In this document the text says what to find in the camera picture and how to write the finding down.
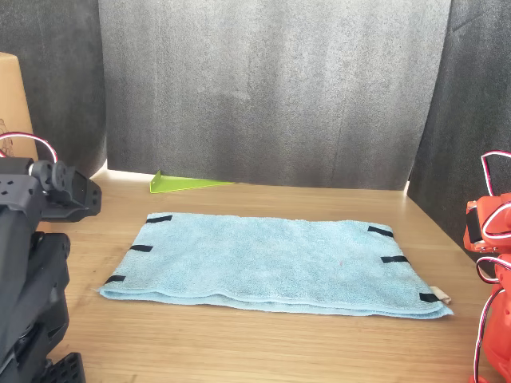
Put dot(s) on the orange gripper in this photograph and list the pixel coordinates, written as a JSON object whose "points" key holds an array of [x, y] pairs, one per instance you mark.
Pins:
{"points": [[501, 221]]}

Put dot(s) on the light grey foam panel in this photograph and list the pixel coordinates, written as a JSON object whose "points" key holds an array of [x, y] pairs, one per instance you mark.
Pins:
{"points": [[271, 91]]}

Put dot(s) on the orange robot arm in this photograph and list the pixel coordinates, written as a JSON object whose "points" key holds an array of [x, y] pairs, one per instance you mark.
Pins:
{"points": [[501, 327]]}

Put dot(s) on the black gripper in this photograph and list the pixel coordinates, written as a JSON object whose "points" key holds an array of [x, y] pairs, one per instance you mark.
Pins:
{"points": [[85, 199]]}

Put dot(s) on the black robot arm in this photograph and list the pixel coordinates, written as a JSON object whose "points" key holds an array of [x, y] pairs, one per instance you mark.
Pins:
{"points": [[24, 279]]}

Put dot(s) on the lime green plastic bracket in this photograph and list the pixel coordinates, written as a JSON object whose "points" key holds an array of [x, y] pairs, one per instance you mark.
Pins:
{"points": [[175, 184]]}

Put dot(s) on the light blue towel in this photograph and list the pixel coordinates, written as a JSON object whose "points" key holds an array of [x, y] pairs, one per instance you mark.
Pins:
{"points": [[259, 259]]}

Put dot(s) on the brown cardboard box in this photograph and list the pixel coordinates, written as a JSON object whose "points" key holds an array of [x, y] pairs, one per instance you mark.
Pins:
{"points": [[14, 99]]}

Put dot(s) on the dark grey foam panel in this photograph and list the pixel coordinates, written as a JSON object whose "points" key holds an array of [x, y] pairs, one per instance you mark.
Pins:
{"points": [[60, 60], [471, 99]]}

